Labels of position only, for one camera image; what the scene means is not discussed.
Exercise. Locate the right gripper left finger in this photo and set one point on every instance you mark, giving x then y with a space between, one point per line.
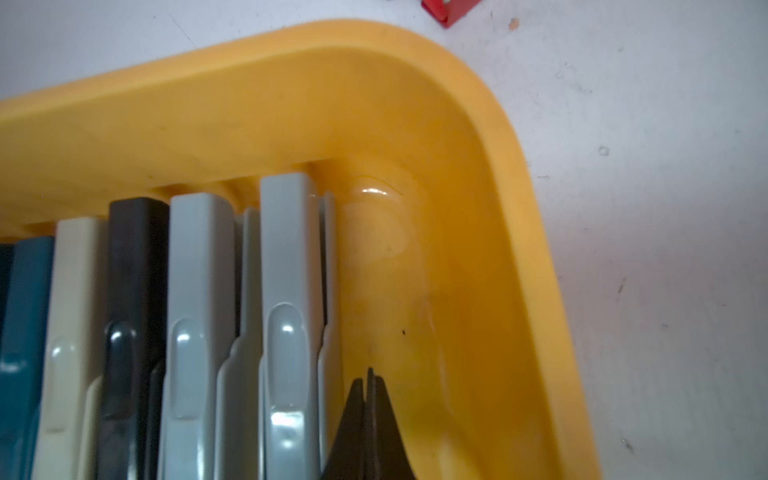
346 460

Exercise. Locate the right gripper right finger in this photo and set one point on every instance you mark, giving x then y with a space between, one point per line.
385 453

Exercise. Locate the grey pruning pliers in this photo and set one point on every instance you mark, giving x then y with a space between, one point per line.
210 419

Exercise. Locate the grey pruning pliers angled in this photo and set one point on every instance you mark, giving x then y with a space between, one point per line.
302 387

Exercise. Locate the black pruning pliers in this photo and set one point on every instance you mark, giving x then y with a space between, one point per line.
131 402

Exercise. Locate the beige pruning pliers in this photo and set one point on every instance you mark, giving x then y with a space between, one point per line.
74 353

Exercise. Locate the teal pruning pliers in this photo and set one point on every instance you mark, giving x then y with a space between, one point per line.
23 343

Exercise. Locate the yellow plastic storage tray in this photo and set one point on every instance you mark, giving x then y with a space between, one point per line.
447 285

